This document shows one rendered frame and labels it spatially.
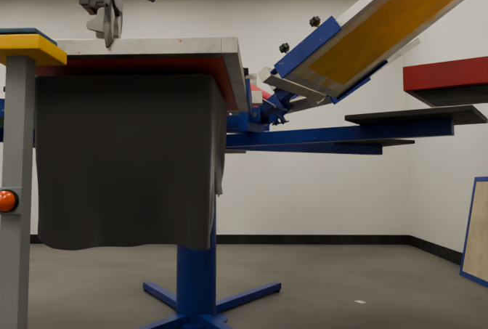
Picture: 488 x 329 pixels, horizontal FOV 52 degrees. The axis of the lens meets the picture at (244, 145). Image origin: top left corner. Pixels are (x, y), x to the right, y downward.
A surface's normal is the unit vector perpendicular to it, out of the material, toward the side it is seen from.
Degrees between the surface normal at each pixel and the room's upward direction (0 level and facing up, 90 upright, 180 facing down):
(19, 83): 90
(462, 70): 90
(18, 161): 90
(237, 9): 90
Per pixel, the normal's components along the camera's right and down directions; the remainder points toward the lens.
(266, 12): -0.04, -0.08
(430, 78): -0.54, -0.07
